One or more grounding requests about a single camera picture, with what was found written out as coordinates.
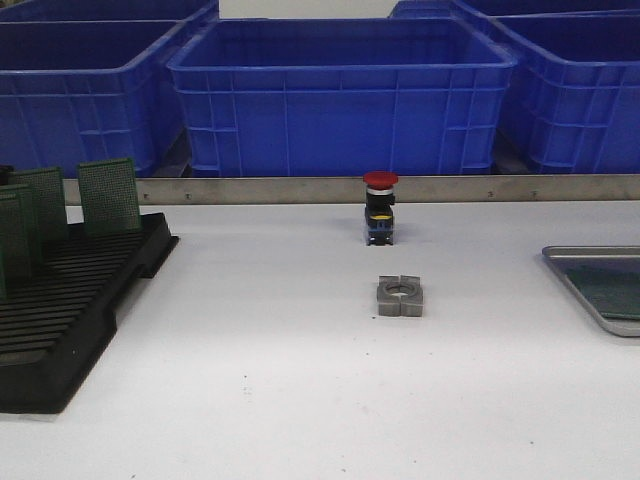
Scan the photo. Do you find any green perforated circuit board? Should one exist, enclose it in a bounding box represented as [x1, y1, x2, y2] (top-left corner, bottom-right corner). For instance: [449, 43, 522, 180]
[566, 265, 639, 301]
[588, 294, 639, 321]

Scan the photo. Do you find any rear right green circuit board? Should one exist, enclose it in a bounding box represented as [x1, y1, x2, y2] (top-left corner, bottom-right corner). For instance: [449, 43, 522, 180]
[77, 158, 142, 237]

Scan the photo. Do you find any rear left green circuit board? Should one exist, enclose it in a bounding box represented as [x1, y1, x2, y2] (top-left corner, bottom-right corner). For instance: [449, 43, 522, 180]
[9, 167, 69, 243]

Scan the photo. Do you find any black slotted board rack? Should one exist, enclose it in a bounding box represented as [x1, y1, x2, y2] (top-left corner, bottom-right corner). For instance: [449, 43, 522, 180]
[1, 213, 179, 414]

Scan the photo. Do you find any silver metal tray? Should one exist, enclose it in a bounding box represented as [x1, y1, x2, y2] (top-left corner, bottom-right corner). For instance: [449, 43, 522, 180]
[542, 245, 639, 338]

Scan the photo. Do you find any far left green circuit board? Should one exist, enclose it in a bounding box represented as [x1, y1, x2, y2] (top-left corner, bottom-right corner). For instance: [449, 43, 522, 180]
[1, 194, 25, 300]

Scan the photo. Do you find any red emergency stop button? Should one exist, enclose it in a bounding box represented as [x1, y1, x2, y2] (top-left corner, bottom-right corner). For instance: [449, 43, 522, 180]
[363, 171, 399, 246]

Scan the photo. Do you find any grey metal clamp block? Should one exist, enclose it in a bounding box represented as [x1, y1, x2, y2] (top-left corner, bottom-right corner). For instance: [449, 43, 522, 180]
[376, 275, 424, 317]

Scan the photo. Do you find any centre blue plastic crate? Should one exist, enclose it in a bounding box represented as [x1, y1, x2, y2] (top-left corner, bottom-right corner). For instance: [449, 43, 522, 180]
[168, 18, 515, 177]

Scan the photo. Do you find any blue plastic crate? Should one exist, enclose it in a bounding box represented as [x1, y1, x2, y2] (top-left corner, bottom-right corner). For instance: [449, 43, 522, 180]
[491, 15, 639, 174]
[168, 18, 515, 177]
[1, 20, 189, 177]

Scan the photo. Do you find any far right blue crate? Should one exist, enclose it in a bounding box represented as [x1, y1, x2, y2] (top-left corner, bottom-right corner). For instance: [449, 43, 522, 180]
[389, 0, 639, 18]

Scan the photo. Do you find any right blue plastic crate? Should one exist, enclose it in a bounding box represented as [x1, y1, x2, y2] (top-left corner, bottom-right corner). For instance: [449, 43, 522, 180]
[491, 15, 639, 174]

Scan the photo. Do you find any left blue plastic crate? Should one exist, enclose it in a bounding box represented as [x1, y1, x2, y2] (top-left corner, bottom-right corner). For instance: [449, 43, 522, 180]
[1, 20, 189, 177]

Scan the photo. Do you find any far left blue crate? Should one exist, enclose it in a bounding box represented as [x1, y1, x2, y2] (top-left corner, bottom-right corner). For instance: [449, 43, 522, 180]
[1, 0, 219, 22]

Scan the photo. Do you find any metal table edge rail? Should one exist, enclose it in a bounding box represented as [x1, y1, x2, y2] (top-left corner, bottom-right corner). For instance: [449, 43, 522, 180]
[62, 173, 640, 206]

